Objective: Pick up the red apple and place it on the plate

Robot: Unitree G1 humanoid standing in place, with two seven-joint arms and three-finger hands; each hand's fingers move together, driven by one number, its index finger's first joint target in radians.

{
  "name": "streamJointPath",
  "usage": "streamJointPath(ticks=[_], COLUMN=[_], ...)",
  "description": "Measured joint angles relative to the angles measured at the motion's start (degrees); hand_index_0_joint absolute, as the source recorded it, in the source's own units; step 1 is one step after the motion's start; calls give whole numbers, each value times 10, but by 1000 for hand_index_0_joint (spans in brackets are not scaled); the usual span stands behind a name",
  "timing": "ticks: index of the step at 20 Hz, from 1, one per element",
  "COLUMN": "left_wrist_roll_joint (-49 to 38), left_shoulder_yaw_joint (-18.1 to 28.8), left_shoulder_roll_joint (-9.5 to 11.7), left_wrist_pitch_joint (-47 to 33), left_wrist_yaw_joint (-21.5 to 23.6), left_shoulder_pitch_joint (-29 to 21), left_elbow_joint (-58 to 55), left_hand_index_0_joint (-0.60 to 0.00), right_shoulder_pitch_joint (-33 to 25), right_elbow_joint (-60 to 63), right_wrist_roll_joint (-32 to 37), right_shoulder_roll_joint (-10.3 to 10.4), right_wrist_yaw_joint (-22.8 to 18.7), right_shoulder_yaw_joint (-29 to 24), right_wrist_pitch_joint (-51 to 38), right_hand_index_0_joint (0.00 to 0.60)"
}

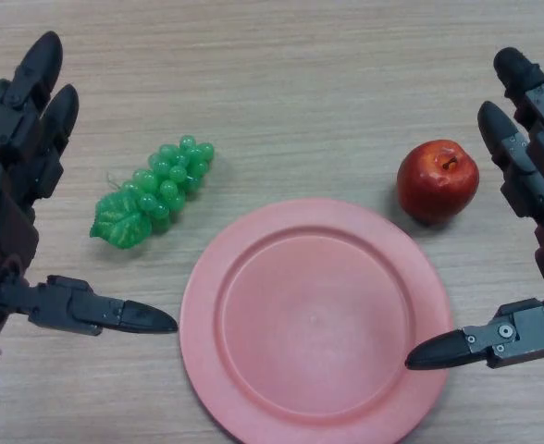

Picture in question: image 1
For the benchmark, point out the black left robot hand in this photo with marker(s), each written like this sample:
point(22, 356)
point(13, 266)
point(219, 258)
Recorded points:
point(13, 139)

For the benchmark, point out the red apple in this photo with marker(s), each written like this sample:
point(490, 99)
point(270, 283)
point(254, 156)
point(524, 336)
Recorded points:
point(434, 189)

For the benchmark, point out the pink round plate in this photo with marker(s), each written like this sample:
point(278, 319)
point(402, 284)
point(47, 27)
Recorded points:
point(313, 324)

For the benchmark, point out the green plastic grape bunch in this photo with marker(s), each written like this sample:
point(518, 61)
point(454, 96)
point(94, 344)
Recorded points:
point(161, 185)

